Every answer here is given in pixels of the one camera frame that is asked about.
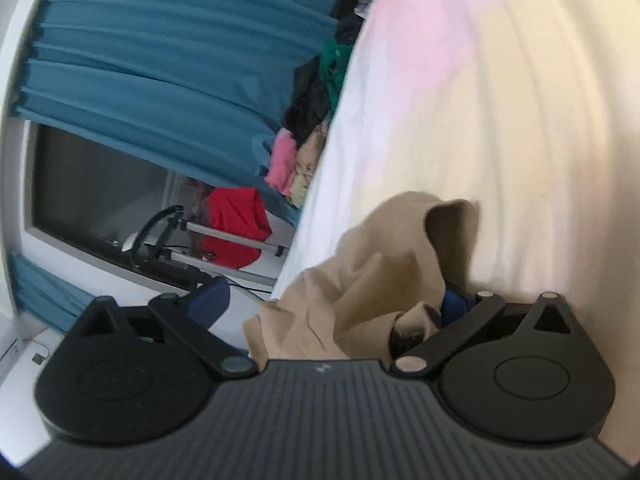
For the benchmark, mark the green garment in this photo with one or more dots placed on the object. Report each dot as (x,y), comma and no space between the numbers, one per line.
(334,62)

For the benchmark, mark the black garment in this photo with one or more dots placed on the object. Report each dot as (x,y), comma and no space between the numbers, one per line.
(310,100)

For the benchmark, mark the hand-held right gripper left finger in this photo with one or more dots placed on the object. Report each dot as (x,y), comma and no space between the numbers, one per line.
(212,305)

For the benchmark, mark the tan folded garment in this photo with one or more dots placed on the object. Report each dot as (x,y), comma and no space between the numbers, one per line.
(307,170)

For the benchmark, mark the pink folded garment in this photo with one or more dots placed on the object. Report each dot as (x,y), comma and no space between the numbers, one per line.
(282,160)

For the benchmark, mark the pastel tie-dye bed sheet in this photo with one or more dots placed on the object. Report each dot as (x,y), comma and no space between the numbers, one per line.
(480,125)

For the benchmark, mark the red cloth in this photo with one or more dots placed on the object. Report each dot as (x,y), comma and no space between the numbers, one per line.
(234,227)

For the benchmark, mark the metal folding rack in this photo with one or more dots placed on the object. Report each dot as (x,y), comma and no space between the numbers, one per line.
(200,250)

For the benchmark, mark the window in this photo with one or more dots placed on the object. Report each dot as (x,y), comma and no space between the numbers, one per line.
(95,195)

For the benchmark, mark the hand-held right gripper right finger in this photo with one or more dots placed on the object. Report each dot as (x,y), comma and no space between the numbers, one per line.
(457,306)

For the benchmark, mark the white device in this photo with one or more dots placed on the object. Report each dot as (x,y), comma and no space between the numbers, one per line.
(22,355)

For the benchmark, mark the teal curtain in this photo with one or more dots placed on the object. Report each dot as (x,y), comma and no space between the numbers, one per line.
(170,55)

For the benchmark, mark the beige cloth garment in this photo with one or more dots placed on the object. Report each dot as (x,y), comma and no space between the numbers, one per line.
(350,290)

